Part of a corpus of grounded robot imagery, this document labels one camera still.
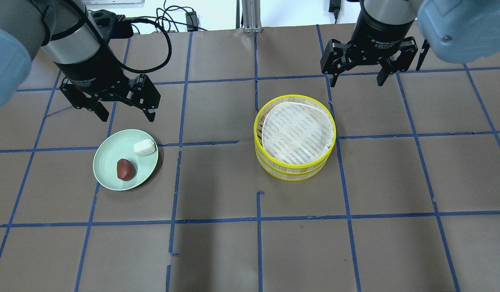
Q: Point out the upper white steamer cloth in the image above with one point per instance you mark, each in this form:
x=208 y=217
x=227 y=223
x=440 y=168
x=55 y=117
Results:
x=297 y=133

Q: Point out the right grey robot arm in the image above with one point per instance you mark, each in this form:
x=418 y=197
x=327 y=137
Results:
x=459 y=31

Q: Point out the aluminium frame post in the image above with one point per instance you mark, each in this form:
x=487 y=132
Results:
x=251 y=14

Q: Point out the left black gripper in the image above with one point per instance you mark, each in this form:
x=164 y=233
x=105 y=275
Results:
x=92 y=76

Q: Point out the dark red bun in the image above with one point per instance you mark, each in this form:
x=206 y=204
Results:
x=125 y=170

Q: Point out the black power adapter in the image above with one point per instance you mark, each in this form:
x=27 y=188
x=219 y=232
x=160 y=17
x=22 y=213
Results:
x=192 y=21

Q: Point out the yellow steamer layer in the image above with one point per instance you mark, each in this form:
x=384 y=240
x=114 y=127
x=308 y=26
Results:
x=259 y=120
x=288 y=174

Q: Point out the white steamed bun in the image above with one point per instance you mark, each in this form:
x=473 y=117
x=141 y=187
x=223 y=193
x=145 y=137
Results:
x=144 y=147

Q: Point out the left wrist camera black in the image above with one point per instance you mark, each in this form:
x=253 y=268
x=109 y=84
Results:
x=111 y=25

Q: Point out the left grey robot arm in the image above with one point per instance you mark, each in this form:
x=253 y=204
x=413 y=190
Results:
x=77 y=41

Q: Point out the light green plate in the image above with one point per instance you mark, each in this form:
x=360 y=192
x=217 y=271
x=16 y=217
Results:
x=120 y=146

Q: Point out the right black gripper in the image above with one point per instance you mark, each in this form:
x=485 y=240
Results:
x=378 y=35

